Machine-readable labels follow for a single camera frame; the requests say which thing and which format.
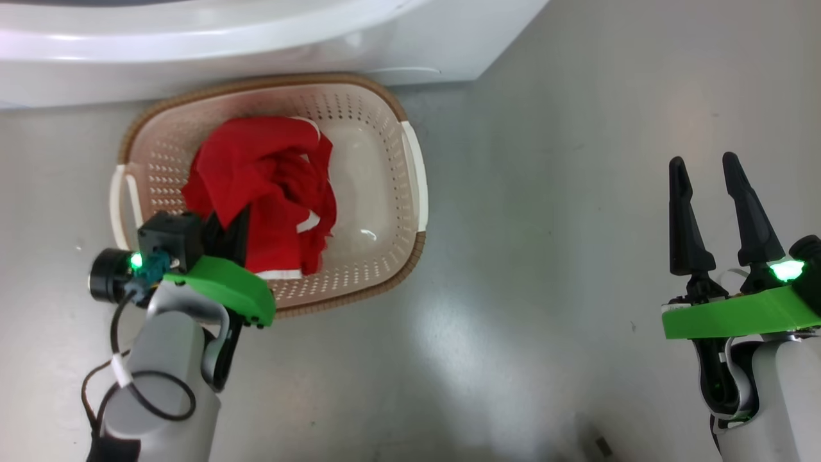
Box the white front-load washing machine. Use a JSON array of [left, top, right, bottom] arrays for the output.
[[0, 0, 550, 110]]

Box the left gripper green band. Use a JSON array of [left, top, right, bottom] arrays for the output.
[[164, 205, 277, 329]]

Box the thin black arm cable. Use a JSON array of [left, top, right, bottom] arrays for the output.
[[81, 295, 197, 462]]

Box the cream perforated laundry basket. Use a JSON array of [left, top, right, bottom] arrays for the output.
[[109, 73, 429, 320]]

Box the red garment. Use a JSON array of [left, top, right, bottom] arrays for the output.
[[182, 116, 338, 281]]

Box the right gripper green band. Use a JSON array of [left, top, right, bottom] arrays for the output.
[[662, 152, 821, 340]]

